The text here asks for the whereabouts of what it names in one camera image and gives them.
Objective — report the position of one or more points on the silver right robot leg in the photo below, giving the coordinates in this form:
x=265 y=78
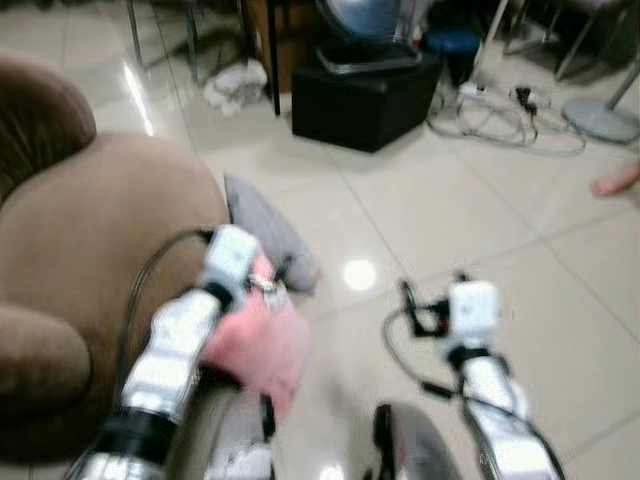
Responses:
x=415 y=445

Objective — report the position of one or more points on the brown fabric sofa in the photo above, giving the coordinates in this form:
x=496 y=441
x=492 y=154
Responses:
x=90 y=230

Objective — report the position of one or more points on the white crumpled cloth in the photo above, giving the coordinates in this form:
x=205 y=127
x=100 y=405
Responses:
x=238 y=88

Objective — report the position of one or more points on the blue round stool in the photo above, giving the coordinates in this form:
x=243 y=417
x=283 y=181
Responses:
x=455 y=45

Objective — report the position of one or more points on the grey pillow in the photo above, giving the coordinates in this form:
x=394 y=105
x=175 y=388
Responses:
x=262 y=225

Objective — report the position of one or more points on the silver robot leg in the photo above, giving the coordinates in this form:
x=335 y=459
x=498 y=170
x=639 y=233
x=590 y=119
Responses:
x=415 y=445
x=240 y=440

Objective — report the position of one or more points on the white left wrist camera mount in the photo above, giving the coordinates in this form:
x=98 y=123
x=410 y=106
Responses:
x=230 y=258

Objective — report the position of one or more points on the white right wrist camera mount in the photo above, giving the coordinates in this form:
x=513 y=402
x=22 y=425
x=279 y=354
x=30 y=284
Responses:
x=472 y=310

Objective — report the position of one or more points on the brown wooden cabinet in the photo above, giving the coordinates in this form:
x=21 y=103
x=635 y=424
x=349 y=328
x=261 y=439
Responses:
x=297 y=45

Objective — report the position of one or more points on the pink pillow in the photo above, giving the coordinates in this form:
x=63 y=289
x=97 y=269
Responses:
x=260 y=345

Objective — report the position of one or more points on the metal frame chair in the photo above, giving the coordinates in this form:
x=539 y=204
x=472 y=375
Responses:
x=135 y=35

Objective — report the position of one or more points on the grey metal leg chair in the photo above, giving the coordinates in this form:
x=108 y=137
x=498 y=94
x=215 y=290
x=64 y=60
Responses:
x=575 y=40

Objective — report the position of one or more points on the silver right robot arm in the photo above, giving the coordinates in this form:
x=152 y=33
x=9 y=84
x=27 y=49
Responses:
x=500 y=420

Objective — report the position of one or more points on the white power strip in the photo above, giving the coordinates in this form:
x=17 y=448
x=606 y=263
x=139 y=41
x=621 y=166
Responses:
x=472 y=92

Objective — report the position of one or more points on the black box stand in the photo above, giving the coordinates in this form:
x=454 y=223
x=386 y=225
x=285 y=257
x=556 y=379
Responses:
x=360 y=105

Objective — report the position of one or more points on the grey round appliance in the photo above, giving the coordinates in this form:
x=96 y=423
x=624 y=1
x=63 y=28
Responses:
x=365 y=30

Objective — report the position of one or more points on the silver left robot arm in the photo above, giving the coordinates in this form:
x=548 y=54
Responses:
x=170 y=355

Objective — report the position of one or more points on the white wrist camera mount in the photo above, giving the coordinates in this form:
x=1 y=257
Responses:
x=230 y=258
x=472 y=310

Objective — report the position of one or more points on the silver left robot leg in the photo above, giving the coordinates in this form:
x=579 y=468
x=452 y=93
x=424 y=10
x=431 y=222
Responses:
x=240 y=440

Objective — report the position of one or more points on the person's bare foot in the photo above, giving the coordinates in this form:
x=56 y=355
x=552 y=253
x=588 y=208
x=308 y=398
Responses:
x=615 y=182

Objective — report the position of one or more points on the black table leg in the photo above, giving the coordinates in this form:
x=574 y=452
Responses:
x=272 y=60

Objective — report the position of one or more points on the grey round stand base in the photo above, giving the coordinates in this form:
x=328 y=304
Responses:
x=600 y=118

